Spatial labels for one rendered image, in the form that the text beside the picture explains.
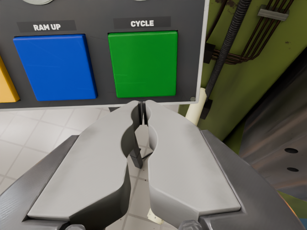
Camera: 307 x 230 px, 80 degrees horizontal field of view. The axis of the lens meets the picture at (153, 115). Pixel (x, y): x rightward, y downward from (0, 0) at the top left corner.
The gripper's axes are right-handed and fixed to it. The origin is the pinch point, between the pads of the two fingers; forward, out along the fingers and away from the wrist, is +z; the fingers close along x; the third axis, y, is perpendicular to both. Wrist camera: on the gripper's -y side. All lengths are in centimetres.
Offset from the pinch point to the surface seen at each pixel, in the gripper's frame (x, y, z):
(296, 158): 33.5, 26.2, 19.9
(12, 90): -16.4, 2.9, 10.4
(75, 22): -7.0, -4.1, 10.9
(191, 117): 13.0, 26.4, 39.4
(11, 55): -15.0, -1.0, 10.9
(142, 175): -7, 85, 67
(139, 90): -0.9, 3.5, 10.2
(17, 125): -96, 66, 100
